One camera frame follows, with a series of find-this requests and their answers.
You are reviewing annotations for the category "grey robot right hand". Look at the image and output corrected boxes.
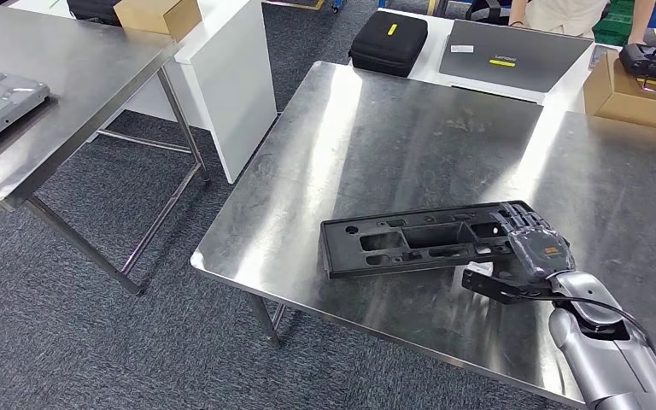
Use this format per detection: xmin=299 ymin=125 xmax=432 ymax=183
xmin=489 ymin=201 xmax=577 ymax=284

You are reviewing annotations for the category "black plastic plate frame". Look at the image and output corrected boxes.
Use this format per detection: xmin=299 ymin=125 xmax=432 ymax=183
xmin=320 ymin=201 xmax=540 ymax=280

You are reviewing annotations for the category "stainless steel workbench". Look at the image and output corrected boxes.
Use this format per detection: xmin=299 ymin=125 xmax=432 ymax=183
xmin=190 ymin=59 xmax=656 ymax=410
xmin=0 ymin=0 xmax=211 ymax=296

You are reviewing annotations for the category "grey metal panel part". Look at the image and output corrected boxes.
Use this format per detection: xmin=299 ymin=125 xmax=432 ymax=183
xmin=0 ymin=61 xmax=52 ymax=155

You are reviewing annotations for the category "brown cardboard box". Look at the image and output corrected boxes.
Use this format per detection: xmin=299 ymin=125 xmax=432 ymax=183
xmin=114 ymin=0 xmax=203 ymax=43
xmin=583 ymin=48 xmax=656 ymax=133

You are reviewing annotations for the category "grey laptop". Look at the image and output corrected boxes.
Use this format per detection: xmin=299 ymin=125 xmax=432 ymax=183
xmin=438 ymin=18 xmax=595 ymax=95

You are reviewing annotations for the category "black handheld device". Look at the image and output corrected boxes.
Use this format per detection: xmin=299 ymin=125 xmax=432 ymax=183
xmin=619 ymin=43 xmax=656 ymax=83

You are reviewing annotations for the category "green plastic crate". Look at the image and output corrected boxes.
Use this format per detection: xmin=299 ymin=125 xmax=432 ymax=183
xmin=592 ymin=0 xmax=635 ymax=46

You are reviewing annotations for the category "person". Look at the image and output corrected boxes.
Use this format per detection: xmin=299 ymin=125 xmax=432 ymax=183
xmin=507 ymin=0 xmax=656 ymax=46

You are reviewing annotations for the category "black zip case yellow label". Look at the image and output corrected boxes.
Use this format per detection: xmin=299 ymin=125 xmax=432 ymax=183
xmin=67 ymin=0 xmax=124 ymax=27
xmin=348 ymin=9 xmax=430 ymax=79

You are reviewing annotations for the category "yellow floor tape strip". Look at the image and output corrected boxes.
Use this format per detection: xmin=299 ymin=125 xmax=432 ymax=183
xmin=262 ymin=0 xmax=327 ymax=13

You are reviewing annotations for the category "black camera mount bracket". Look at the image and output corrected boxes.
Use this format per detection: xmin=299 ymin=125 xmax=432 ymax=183
xmin=461 ymin=268 xmax=555 ymax=307

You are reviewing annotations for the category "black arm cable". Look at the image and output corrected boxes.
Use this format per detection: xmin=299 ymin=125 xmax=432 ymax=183
xmin=517 ymin=291 xmax=654 ymax=349

